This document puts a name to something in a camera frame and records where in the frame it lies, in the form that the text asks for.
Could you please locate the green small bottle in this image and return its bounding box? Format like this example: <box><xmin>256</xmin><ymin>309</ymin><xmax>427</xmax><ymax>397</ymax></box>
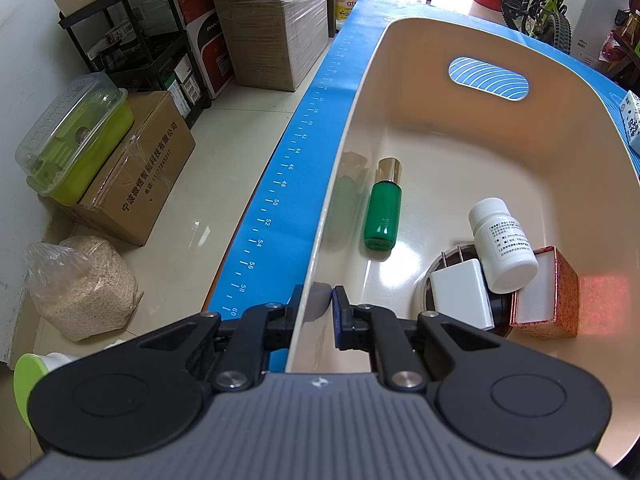
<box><xmin>363</xmin><ymin>157</ymin><xmax>402</xmax><ymax>252</ymax></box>

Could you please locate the tape roll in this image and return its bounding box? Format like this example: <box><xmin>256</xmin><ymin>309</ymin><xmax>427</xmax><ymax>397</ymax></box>
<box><xmin>418</xmin><ymin>243</ymin><xmax>491</xmax><ymax>312</ymax></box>

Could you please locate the white pill bottle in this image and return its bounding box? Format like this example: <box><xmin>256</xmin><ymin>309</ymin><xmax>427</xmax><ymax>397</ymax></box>
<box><xmin>469</xmin><ymin>197</ymin><xmax>539</xmax><ymax>294</ymax></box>

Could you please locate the red patterned gift box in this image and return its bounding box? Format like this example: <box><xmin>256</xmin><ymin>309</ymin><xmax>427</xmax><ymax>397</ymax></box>
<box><xmin>510</xmin><ymin>246</ymin><xmax>579</xmax><ymax>339</ymax></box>

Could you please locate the beige plastic storage bin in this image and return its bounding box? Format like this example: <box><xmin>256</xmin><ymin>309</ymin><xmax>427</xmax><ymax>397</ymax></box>
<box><xmin>286</xmin><ymin>18</ymin><xmax>639</xmax><ymax>465</ymax></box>

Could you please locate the black earbud case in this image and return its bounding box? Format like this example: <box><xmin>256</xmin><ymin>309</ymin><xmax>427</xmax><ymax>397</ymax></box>
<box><xmin>488</xmin><ymin>292</ymin><xmax>513</xmax><ymax>338</ymax></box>

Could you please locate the blue silicone baking mat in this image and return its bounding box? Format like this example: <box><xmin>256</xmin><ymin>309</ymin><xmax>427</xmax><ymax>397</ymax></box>
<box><xmin>210</xmin><ymin>0</ymin><xmax>624</xmax><ymax>372</ymax></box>

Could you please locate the plastic bag of grain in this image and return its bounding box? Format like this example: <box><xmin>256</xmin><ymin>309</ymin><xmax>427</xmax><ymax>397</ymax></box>
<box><xmin>26</xmin><ymin>235</ymin><xmax>143</xmax><ymax>342</ymax></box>

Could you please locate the cardboard box on floor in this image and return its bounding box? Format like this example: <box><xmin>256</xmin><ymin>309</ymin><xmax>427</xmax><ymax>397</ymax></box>
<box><xmin>62</xmin><ymin>91</ymin><xmax>195</xmax><ymax>246</ymax></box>

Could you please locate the green lid white jar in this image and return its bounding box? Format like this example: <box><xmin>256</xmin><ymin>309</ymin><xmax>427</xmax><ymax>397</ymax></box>
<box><xmin>13</xmin><ymin>352</ymin><xmax>78</xmax><ymax>430</ymax></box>

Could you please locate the green clear lidded container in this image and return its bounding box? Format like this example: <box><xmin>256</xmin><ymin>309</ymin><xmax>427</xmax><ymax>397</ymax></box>
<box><xmin>15</xmin><ymin>73</ymin><xmax>134</xmax><ymax>207</ymax></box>

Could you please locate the lower cardboard box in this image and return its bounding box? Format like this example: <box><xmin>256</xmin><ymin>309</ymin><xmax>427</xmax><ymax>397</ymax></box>
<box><xmin>214</xmin><ymin>0</ymin><xmax>329</xmax><ymax>91</ymax></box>

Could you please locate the black metal shelf rack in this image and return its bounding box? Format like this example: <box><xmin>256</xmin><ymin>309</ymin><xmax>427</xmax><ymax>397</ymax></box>
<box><xmin>58</xmin><ymin>0</ymin><xmax>212</xmax><ymax>127</ymax></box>

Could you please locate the white tissue box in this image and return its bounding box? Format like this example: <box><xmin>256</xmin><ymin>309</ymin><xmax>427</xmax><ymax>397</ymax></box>
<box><xmin>620</xmin><ymin>91</ymin><xmax>640</xmax><ymax>154</ymax></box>

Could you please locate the green black bicycle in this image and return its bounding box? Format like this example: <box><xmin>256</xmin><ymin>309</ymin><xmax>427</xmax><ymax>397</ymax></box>
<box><xmin>499</xmin><ymin>0</ymin><xmax>572</xmax><ymax>54</ymax></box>

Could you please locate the white freezer cabinet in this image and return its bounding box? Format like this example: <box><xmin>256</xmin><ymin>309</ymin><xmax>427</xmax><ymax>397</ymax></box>
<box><xmin>564</xmin><ymin>0</ymin><xmax>629</xmax><ymax>73</ymax></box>

